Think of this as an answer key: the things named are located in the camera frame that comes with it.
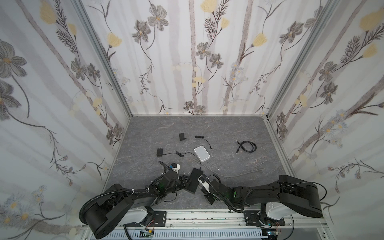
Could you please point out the white slotted cable duct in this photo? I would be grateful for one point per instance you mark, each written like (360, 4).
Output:
(198, 234)

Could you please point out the black power adapter with cable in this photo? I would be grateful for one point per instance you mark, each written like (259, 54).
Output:
(160, 153)

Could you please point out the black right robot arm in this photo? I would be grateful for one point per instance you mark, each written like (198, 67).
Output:
(300, 196)

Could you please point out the white rectangular device box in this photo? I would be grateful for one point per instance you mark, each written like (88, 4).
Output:
(202, 153)

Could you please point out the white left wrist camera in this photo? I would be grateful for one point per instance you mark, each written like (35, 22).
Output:
(175, 167)

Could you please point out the black network switch box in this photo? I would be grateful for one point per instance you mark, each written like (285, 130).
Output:
(192, 182)

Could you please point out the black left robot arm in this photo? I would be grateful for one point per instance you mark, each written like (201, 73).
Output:
(104, 212)

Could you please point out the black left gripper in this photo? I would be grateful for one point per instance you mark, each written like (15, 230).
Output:
(182, 181)

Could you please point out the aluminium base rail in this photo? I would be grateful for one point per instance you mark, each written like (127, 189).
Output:
(292, 227)

